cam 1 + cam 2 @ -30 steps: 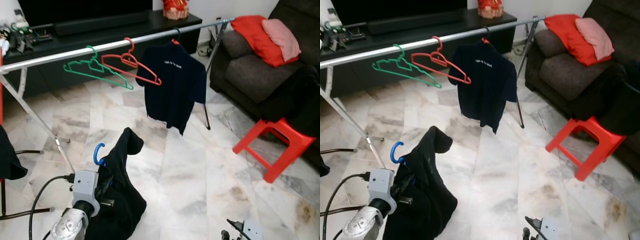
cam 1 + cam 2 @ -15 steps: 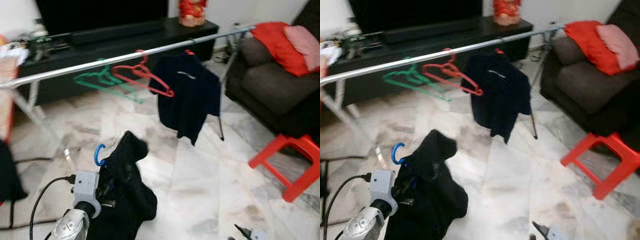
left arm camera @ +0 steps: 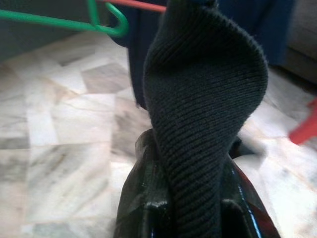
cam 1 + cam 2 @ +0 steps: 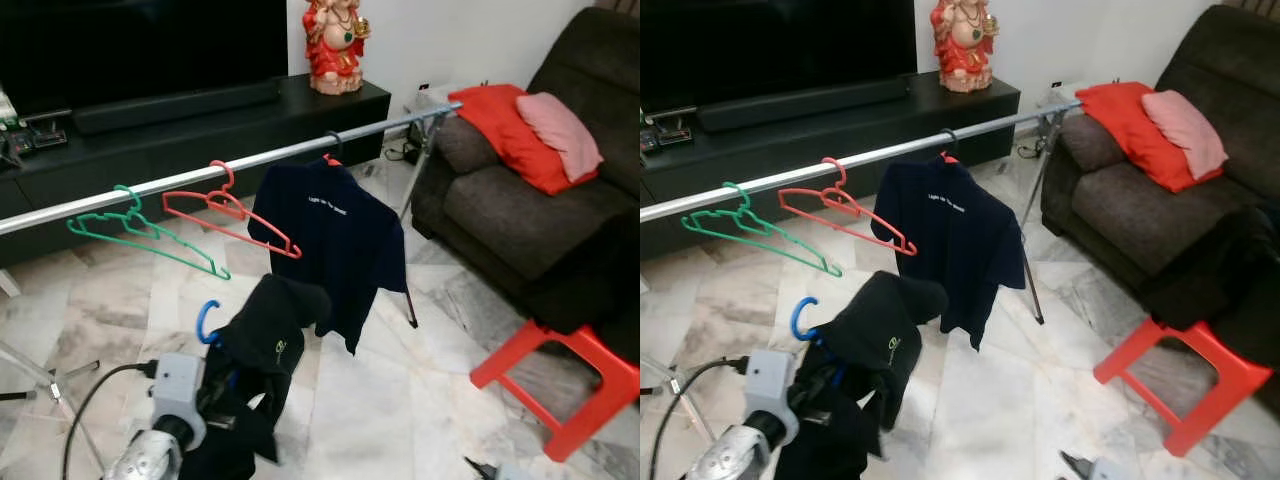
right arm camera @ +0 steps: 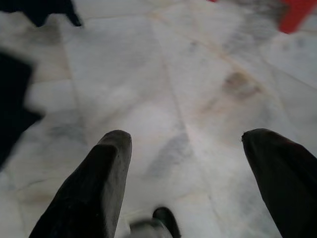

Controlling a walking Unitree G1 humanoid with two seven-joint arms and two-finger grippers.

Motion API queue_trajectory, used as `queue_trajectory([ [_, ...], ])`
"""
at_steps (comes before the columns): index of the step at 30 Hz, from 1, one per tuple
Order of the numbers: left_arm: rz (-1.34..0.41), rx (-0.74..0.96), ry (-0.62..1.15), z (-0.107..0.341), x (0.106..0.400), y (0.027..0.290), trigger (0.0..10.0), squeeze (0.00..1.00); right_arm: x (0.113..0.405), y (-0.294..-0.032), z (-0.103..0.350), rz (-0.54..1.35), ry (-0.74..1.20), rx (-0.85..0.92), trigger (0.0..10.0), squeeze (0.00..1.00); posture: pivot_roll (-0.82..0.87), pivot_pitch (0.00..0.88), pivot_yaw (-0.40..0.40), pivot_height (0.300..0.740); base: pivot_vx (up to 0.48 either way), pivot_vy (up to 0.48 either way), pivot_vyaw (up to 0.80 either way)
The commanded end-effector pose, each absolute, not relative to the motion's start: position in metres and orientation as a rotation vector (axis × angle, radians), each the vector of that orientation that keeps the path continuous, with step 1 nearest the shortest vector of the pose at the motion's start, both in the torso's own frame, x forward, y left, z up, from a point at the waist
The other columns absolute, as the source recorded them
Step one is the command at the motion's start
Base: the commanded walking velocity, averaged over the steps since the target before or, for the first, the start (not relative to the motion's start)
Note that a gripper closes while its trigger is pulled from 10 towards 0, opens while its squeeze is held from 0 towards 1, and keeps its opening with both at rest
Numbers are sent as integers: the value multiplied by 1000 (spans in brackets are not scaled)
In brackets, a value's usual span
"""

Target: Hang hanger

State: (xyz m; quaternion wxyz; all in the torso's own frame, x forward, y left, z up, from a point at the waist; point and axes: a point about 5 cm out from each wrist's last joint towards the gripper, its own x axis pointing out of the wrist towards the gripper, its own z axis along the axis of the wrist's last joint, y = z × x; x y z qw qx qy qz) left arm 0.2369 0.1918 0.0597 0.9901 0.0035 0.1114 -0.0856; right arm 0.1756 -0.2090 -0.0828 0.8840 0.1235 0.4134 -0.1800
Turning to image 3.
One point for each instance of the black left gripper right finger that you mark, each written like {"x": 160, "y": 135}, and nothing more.
{"x": 242, "y": 218}

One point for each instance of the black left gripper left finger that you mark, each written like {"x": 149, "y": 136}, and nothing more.
{"x": 143, "y": 193}

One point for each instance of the black shirt ribbed collar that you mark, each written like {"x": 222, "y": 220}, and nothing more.
{"x": 203, "y": 99}

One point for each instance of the red plastic hanger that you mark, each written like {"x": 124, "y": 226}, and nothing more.
{"x": 138, "y": 5}

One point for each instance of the green plastic hanger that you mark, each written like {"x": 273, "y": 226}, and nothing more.
{"x": 49, "y": 19}

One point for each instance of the red plastic stool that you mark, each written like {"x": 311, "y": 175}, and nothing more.
{"x": 304, "y": 129}

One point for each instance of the black TV console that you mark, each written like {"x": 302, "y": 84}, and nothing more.
{"x": 37, "y": 42}

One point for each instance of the navy shirt white lettering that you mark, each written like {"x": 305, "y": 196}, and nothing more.
{"x": 277, "y": 32}

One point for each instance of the dark brown fabric sofa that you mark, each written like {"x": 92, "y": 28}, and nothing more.
{"x": 304, "y": 29}

